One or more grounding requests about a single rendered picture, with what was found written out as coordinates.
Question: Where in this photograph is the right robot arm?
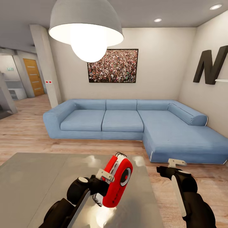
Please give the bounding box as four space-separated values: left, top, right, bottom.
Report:
157 159 216 228

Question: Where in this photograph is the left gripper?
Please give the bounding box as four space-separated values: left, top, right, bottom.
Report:
91 175 110 197

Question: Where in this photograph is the radio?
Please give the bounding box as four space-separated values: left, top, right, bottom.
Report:
93 152 133 208

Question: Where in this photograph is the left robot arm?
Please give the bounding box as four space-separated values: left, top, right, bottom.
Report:
38 169 115 228

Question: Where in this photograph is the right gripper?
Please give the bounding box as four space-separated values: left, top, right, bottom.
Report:
157 166 181 179

